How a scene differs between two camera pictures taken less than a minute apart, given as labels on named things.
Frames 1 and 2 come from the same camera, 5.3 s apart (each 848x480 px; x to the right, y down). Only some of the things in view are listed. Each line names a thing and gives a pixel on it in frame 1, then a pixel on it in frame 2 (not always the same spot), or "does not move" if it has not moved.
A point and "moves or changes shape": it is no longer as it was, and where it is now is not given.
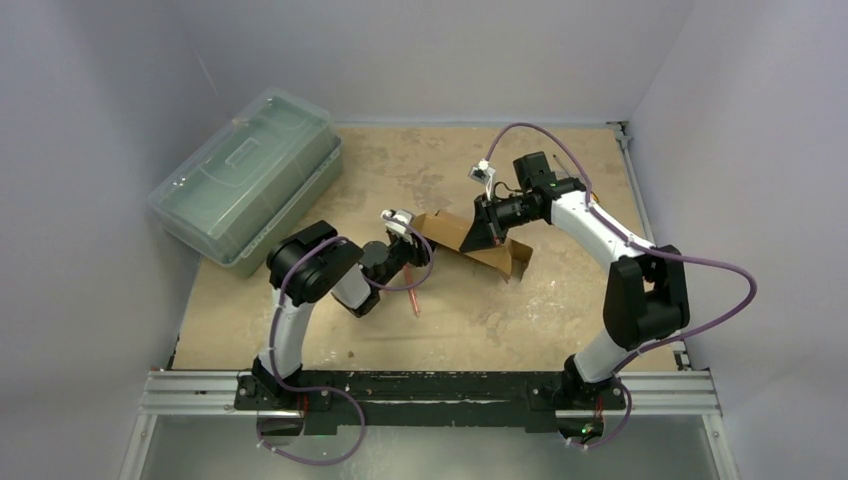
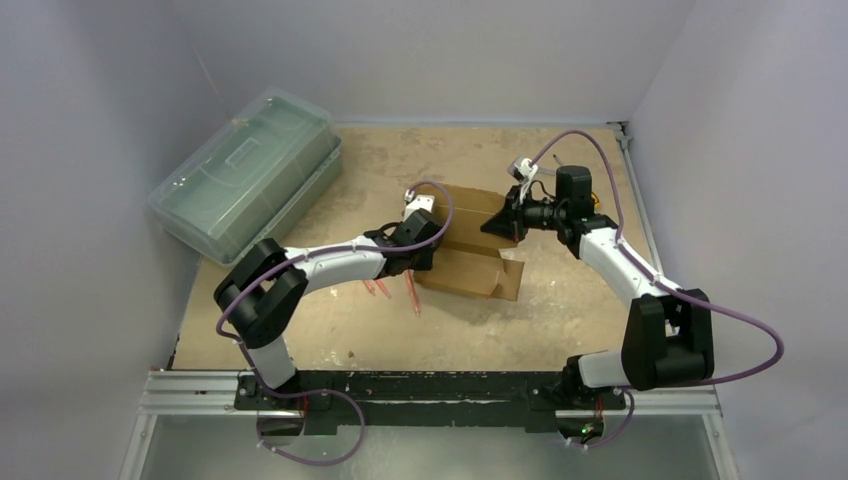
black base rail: [430, 397] does not move
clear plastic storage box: [262, 172] does not move
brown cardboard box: [448, 230] moves or changes shape
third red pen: [411, 291] does not move
